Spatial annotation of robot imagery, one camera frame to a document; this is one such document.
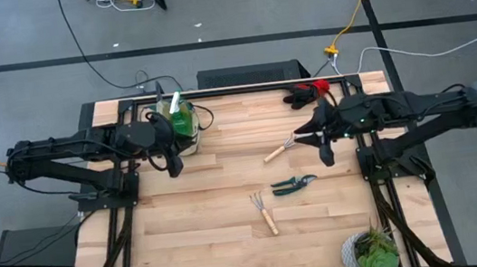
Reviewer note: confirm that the cream green gardening bag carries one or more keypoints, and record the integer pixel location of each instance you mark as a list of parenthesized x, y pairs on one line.
[(194, 141)]

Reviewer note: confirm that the potted succulent plant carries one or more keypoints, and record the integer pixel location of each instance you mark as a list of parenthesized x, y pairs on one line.
[(377, 262)]

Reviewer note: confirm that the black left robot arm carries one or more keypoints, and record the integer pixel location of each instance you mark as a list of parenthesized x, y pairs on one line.
[(62, 143)]

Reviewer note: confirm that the green pruning shears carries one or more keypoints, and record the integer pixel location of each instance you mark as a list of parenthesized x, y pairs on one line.
[(295, 183)]

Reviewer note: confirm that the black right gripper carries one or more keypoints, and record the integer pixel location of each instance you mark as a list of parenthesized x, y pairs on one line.
[(338, 121)]

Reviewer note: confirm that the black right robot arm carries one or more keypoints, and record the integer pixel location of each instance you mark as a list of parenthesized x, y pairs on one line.
[(422, 104)]

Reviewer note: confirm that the black curved bracket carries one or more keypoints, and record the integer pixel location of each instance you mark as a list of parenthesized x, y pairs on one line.
[(159, 88)]

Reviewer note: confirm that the green spray bottle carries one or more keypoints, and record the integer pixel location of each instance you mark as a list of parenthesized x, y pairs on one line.
[(181, 122)]

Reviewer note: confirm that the black red gardening glove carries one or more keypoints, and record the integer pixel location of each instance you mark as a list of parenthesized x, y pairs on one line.
[(300, 97)]

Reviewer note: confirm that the black computer tower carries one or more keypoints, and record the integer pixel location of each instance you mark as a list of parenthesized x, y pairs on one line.
[(249, 75)]

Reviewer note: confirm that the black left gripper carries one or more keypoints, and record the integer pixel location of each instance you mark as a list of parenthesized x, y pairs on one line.
[(165, 138)]

